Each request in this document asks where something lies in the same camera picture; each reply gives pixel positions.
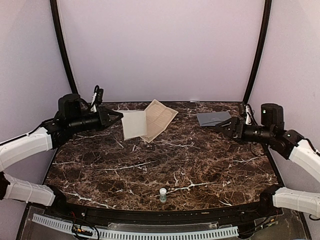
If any black front table rail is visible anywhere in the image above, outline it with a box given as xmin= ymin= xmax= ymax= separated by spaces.
xmin=42 ymin=188 xmax=286 ymax=232

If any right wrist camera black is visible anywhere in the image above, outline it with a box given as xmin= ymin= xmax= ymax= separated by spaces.
xmin=239 ymin=102 xmax=253 ymax=122

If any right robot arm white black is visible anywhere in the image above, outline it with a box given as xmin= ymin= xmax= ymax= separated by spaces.
xmin=214 ymin=103 xmax=320 ymax=221

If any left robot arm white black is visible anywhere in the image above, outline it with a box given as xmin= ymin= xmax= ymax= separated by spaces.
xmin=0 ymin=90 xmax=123 ymax=218

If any beige lined letter sheet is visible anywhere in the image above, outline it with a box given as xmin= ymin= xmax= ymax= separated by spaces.
xmin=140 ymin=99 xmax=179 ymax=143

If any black left frame post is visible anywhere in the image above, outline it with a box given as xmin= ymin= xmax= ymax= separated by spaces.
xmin=49 ymin=0 xmax=79 ymax=94

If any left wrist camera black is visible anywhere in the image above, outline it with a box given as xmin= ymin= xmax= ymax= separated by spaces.
xmin=92 ymin=85 xmax=104 ymax=105

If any grey envelope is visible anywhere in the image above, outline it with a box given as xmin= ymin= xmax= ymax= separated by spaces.
xmin=196 ymin=111 xmax=231 ymax=127

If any black frame post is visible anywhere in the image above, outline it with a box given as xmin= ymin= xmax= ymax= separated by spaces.
xmin=49 ymin=0 xmax=79 ymax=94
xmin=242 ymin=0 xmax=272 ymax=104

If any small electronics board with leds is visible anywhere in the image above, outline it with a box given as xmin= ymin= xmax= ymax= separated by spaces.
xmin=71 ymin=225 xmax=93 ymax=237

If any beige letter paper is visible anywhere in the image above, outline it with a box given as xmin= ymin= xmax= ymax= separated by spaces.
xmin=120 ymin=110 xmax=147 ymax=140

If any white slotted cable duct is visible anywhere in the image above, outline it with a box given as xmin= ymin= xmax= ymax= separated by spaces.
xmin=32 ymin=213 xmax=239 ymax=240

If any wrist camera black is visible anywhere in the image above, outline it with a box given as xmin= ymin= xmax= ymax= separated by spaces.
xmin=239 ymin=102 xmax=253 ymax=122
xmin=92 ymin=85 xmax=104 ymax=105

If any black right frame post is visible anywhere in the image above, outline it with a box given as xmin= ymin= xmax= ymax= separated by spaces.
xmin=242 ymin=0 xmax=272 ymax=104

